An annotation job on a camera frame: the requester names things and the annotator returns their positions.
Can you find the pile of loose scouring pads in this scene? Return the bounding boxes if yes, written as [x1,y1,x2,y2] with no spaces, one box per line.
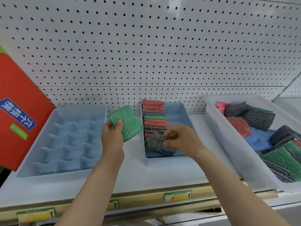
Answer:
[225,103,301,183]

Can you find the shelf price rail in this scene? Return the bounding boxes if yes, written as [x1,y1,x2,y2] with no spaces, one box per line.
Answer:
[0,183,278,224]

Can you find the person's left hand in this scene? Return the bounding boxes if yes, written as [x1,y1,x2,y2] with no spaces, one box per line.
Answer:
[101,120,125,161]

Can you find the pink sponge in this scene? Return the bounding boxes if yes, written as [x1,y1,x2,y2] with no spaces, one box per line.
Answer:
[215,101,230,116]

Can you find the person's right hand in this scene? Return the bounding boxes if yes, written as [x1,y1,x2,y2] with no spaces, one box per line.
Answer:
[162,126,209,159]

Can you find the white pegboard panel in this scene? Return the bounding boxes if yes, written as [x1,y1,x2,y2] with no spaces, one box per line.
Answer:
[0,0,301,115]

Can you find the person's left forearm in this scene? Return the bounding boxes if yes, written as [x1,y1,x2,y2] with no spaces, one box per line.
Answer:
[55,151,125,226]

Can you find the green yellow price label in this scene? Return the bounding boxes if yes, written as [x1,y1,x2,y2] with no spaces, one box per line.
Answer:
[17,207,56,223]
[164,190,192,203]
[107,199,120,212]

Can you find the person's right forearm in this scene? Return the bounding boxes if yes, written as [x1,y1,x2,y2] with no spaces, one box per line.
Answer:
[192,148,292,226]

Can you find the green scouring pad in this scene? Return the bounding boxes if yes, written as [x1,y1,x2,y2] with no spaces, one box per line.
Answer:
[108,105,144,142]

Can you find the red cardboard box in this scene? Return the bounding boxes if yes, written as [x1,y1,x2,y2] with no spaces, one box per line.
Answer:
[0,46,56,172]

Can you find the white plastic bin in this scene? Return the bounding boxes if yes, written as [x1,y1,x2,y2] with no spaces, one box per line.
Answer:
[203,94,301,193]

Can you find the blue divided plastic tray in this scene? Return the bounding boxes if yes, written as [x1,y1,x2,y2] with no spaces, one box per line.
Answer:
[16,105,109,179]

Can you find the grey scouring pad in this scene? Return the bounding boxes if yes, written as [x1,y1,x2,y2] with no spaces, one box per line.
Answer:
[145,132,177,156]

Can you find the row of mixed scouring pads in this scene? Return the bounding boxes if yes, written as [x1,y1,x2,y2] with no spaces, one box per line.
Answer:
[142,99,169,148]

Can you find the white metal shelf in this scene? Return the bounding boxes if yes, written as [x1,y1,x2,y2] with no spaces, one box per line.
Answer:
[0,96,301,208]

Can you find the blue cloth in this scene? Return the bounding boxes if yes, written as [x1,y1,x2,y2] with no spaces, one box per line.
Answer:
[244,126,278,152]

